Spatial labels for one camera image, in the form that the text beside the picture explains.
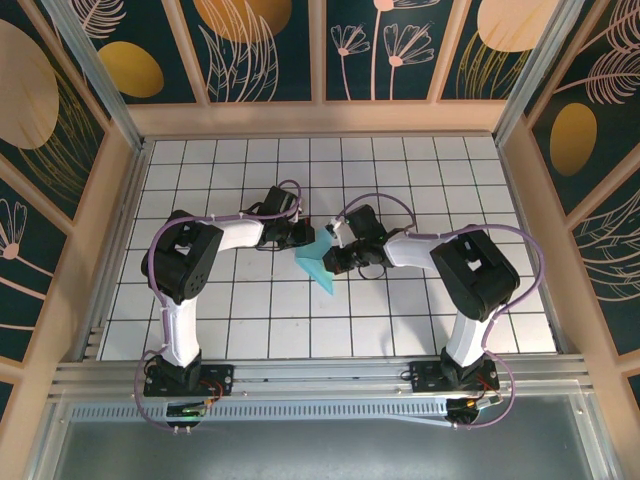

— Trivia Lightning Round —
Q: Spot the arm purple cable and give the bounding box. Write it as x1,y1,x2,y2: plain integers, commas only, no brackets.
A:
130,179,306,434
332,193,547,432

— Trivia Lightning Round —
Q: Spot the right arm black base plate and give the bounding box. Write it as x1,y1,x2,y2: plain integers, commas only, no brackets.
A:
408,360,501,394

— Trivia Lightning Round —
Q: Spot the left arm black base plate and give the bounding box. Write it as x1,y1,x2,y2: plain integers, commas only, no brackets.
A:
143,363,236,399

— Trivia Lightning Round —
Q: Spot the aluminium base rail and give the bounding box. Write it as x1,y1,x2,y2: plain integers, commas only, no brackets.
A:
48,353,594,401

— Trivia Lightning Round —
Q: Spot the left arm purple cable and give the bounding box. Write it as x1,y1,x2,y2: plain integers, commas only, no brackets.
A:
130,179,306,434

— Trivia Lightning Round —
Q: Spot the aluminium corner post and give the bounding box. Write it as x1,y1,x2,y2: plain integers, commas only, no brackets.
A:
39,0,147,151
492,0,587,146

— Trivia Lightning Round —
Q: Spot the grey slotted cable duct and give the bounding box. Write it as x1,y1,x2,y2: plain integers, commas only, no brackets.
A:
69,399,454,427

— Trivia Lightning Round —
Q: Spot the light blue paper sheet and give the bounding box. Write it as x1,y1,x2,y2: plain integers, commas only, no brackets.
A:
293,227,335,297

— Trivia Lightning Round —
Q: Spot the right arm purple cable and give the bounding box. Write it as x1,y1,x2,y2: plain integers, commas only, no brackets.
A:
332,193,547,432

